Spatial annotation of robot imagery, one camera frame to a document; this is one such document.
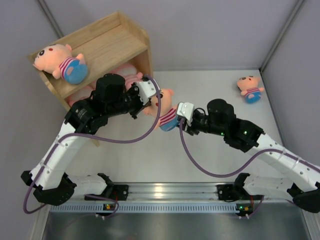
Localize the aluminium mounting rail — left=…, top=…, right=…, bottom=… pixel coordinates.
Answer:
left=82, top=181, right=312, bottom=202

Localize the wooden two-tier shelf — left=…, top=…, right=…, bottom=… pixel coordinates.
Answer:
left=27, top=11, right=158, bottom=148

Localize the pink striped plush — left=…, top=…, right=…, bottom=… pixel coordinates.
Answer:
left=111, top=63, right=143, bottom=90
left=66, top=87, right=93, bottom=107
left=87, top=82, right=97, bottom=91

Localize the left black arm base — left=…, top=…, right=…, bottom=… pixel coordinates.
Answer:
left=84, top=184, right=129, bottom=201

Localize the slotted white cable duct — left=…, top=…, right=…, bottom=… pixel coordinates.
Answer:
left=50, top=202, right=240, bottom=214

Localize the boy plush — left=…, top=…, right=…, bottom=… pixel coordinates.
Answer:
left=143, top=88, right=179, bottom=132
left=236, top=75, right=265, bottom=104
left=33, top=44, right=88, bottom=85

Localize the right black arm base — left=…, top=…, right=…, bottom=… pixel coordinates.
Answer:
left=216, top=184, right=251, bottom=202

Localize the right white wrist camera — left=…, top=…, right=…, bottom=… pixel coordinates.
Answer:
left=176, top=102, right=195, bottom=126

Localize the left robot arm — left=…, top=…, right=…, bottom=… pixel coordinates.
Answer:
left=21, top=73, right=159, bottom=206

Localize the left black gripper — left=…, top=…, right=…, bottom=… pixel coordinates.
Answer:
left=105, top=82, right=151, bottom=120

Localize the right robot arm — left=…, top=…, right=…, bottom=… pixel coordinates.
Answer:
left=176, top=99, right=320, bottom=214

